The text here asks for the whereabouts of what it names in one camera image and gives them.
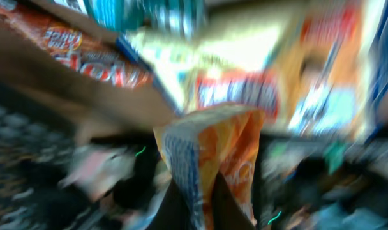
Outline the small orange snack pack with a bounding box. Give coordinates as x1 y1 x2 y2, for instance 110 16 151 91
154 104 265 229

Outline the large yellow snack bag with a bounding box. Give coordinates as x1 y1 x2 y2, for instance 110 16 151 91
118 1 385 141

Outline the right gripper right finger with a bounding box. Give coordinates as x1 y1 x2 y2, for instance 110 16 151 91
212 172 255 230

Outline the red chocolate bar wrapper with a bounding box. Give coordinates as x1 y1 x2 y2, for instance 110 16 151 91
0 0 153 88

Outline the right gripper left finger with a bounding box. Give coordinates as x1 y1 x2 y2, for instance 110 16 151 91
146 180 193 230

